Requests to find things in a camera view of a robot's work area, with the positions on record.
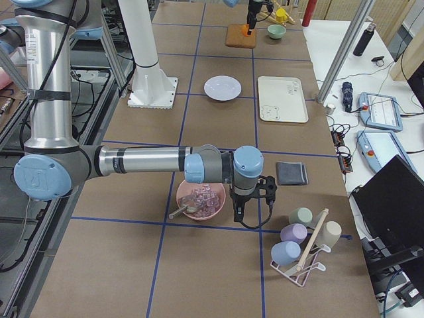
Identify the blue plastic cup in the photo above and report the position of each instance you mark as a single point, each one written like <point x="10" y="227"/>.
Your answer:
<point x="284" y="253"/>

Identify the yellow mug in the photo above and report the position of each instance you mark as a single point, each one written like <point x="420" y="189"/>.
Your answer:
<point x="281" y="15"/>

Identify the folded dark blue umbrella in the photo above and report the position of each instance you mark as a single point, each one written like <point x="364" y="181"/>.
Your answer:
<point x="347" y="92"/>

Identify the pink bowl of ice cubes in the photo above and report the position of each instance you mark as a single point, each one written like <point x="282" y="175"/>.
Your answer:
<point x="208" y="198"/>

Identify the folded grey cloth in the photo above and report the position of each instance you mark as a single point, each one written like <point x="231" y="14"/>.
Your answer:
<point x="291" y="174"/>

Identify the beige plastic cup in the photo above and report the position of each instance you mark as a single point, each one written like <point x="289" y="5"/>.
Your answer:
<point x="331" y="233"/>

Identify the white round plate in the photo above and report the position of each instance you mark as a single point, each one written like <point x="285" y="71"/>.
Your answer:
<point x="222" y="88"/>

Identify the brown wooden tray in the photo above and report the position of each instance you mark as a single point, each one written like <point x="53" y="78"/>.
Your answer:
<point x="235" y="38"/>

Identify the red cylinder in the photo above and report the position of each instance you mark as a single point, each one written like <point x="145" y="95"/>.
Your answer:
<point x="309" y="11"/>

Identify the green ceramic bowl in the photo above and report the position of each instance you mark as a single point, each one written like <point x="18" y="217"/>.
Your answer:
<point x="276" y="32"/>

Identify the black water bottle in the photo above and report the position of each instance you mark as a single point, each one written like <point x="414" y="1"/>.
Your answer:
<point x="364" y="40"/>

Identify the purple plastic cup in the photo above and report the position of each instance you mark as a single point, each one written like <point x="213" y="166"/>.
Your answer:
<point x="295" y="232"/>

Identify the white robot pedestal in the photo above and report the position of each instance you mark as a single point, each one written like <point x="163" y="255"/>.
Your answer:
<point x="151" y="87"/>

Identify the metal scoop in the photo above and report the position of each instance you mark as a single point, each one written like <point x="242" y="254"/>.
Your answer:
<point x="184" y="209"/>

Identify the teach pendant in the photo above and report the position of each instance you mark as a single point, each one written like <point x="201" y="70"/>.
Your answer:
<point x="380" y="111"/>
<point x="379" y="147"/>

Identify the green plastic cup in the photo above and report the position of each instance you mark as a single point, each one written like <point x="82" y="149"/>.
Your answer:
<point x="302" y="215"/>

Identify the far teach pendant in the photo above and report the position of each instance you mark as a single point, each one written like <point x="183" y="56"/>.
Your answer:
<point x="380" y="111"/>

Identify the cream bear serving tray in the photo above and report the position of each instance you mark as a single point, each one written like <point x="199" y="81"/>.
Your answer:
<point x="281" y="100"/>

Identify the orange fruit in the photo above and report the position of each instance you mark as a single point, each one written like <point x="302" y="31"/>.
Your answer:
<point x="246" y="31"/>

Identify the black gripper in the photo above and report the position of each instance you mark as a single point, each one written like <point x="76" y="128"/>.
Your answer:
<point x="240" y="200"/>
<point x="252" y="8"/>

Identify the black laptop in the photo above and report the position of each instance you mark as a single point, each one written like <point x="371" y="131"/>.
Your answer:
<point x="391" y="204"/>

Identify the aluminium frame post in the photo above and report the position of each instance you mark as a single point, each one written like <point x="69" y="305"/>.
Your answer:
<point x="350" y="35"/>

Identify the near teach pendant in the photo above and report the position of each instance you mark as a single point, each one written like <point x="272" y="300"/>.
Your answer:
<point x="379" y="147"/>

